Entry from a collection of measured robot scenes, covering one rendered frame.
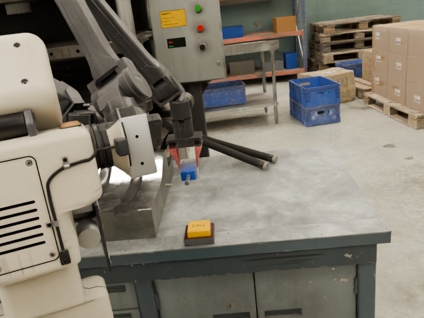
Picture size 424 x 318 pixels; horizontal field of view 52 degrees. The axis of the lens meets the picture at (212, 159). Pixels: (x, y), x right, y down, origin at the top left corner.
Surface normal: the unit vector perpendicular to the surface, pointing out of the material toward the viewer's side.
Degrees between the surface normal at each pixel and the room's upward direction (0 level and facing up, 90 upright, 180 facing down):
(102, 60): 68
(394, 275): 0
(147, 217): 90
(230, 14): 90
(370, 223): 0
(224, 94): 93
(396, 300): 0
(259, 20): 90
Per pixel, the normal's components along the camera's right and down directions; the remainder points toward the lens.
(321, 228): -0.11, -0.93
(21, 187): 0.34, 0.15
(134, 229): -0.02, 0.34
